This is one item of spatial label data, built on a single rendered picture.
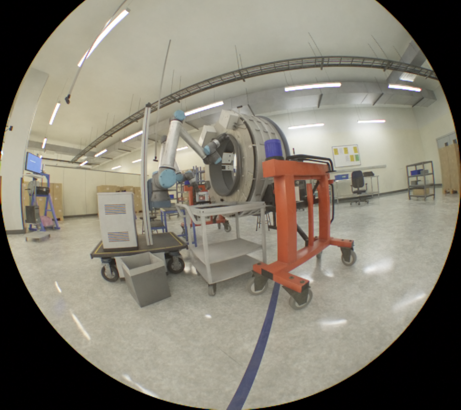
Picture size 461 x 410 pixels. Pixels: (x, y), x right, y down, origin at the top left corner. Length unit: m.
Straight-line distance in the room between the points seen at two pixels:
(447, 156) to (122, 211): 7.39
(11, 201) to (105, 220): 3.84
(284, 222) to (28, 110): 5.74
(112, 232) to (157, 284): 0.61
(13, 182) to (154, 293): 4.44
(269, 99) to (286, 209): 4.60
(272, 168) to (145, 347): 1.28
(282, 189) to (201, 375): 1.14
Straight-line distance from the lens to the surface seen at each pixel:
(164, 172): 1.32
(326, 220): 1.60
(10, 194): 5.05
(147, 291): 1.29
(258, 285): 1.25
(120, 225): 1.54
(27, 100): 5.61
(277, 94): 5.46
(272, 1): 3.82
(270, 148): 1.05
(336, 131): 7.87
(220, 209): 1.13
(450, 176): 6.56
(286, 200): 1.06
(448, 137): 9.51
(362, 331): 1.07
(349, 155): 7.74
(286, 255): 1.16
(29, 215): 4.12
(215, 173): 2.49
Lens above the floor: 0.78
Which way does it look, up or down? 5 degrees up
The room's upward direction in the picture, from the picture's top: 4 degrees counter-clockwise
